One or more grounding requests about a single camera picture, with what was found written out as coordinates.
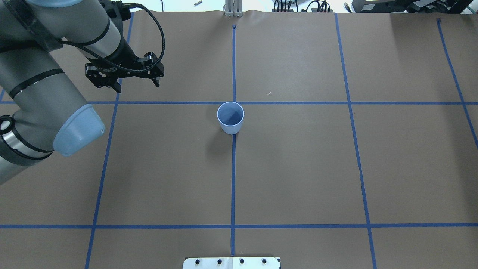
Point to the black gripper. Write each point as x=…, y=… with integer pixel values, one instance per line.
x=124, y=56

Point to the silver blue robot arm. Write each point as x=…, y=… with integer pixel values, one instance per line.
x=53, y=115

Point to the blue plastic cup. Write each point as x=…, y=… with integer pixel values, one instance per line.
x=230, y=115

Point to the black power strip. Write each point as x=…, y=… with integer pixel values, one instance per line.
x=302, y=6

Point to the brown paper table cover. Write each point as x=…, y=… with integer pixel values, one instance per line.
x=358, y=150

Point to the black monitor on stand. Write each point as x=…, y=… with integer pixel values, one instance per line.
x=410, y=6

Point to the aluminium frame post right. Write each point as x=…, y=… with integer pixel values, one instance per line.
x=233, y=8

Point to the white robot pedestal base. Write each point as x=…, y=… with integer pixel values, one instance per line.
x=232, y=263

